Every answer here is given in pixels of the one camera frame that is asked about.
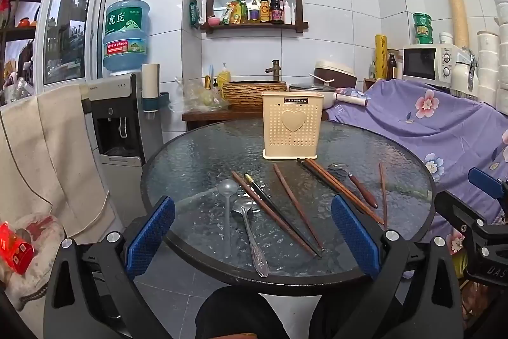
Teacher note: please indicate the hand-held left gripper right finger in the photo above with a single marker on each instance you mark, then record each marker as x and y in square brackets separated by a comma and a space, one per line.
[355, 233]

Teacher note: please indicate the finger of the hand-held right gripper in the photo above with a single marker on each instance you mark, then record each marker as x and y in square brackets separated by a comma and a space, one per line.
[464, 214]
[486, 182]

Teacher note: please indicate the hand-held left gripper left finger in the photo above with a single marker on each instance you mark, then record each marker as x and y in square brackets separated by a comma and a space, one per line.
[151, 233]

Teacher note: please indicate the brown wooden chopstick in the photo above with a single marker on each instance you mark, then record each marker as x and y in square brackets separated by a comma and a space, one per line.
[345, 189]
[329, 182]
[383, 196]
[262, 202]
[292, 200]

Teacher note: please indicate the clear plastic spoon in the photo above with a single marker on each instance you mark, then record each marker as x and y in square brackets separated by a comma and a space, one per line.
[227, 189]

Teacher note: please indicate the all-metal spoon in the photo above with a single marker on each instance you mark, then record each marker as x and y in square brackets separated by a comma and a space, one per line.
[243, 206]

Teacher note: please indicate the cream plastic utensil holder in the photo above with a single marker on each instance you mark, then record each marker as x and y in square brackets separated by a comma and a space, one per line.
[289, 132]

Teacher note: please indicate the purple floral cloth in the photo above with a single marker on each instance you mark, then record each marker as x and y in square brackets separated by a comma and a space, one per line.
[416, 124]

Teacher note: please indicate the person's right leg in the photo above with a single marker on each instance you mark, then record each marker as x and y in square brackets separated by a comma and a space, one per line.
[325, 319]

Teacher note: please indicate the person's leg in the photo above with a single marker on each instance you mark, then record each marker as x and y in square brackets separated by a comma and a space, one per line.
[238, 315]
[325, 319]

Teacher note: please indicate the white and red cloth bag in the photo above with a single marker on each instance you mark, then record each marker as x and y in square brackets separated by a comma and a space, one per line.
[43, 239]

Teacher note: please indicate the white electric kettle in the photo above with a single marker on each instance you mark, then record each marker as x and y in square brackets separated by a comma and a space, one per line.
[462, 77]

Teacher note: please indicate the stacks of white paper cups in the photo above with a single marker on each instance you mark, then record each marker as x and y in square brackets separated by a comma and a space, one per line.
[490, 65]

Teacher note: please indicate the person's left leg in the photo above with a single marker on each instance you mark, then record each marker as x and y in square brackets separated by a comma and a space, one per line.
[238, 315]

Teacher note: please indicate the grey water dispenser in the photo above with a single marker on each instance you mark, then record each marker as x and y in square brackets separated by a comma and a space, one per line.
[119, 116]

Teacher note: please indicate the teal cup holder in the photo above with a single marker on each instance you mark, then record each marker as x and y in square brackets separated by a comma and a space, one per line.
[158, 102]

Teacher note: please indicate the beige cloth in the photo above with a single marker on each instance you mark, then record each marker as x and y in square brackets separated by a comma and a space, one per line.
[47, 148]

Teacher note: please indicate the white microwave oven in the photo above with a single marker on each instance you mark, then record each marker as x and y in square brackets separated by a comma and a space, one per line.
[422, 63]

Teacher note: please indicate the dark wooden counter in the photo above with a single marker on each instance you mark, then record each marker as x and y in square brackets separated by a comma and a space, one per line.
[222, 118]

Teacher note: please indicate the red packet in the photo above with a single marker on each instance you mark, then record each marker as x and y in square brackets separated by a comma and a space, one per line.
[16, 249]

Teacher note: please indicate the clear plastic bag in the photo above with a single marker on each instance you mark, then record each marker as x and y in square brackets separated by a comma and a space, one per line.
[194, 96]

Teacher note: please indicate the brown glass bottle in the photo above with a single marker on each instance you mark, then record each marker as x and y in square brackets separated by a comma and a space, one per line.
[391, 67]

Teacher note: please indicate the small wooden box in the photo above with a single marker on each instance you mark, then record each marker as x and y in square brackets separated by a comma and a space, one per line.
[369, 85]

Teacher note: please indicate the white jar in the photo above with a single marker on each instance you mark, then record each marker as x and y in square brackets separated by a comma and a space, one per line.
[445, 38]

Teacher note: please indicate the white pan with glass lid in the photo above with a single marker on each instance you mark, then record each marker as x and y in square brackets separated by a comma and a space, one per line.
[309, 90]

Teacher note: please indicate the small clear bottle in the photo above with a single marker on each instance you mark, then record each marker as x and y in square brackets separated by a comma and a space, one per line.
[372, 71]

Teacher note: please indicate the white rice paddle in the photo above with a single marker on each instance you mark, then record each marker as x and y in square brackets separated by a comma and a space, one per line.
[317, 78]

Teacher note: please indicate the brown and white rice cooker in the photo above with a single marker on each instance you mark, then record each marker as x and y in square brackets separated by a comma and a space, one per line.
[337, 73]

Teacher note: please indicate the yellow roll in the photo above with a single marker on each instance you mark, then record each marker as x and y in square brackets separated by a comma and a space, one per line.
[381, 57]

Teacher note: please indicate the yellow soap pump bottle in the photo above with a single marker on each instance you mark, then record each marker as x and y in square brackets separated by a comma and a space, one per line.
[224, 79]

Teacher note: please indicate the woven pattern wash basin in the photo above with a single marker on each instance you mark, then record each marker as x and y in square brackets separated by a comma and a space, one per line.
[254, 94]

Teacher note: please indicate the tall beige cup stack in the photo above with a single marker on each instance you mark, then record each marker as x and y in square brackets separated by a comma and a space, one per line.
[458, 9]

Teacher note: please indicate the bronze faucet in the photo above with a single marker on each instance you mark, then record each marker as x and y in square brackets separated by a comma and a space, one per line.
[274, 71]

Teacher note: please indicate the blue water jug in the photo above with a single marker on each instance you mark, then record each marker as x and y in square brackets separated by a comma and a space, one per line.
[126, 37]

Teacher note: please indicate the pink round container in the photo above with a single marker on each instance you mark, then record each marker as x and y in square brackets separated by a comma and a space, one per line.
[213, 21]

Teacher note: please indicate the green hanging packet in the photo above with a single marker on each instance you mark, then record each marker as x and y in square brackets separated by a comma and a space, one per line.
[193, 13]

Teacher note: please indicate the wooden framed mirror shelf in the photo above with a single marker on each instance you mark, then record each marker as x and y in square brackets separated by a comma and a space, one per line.
[254, 27]

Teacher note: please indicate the white squeeze bottle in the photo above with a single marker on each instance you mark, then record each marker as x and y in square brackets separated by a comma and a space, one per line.
[287, 13]

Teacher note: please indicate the dark storage shelf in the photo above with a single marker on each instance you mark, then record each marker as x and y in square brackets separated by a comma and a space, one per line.
[18, 45]

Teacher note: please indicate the dark soy sauce bottle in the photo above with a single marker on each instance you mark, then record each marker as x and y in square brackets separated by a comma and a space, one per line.
[276, 11]

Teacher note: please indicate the yellow oil bottle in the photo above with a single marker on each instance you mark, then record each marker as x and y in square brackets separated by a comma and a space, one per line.
[243, 13]

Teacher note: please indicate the amber bottle with yellow label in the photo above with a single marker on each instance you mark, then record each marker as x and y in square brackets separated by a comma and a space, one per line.
[265, 11]

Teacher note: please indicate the purple label bottle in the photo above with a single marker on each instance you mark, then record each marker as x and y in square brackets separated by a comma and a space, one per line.
[254, 11]

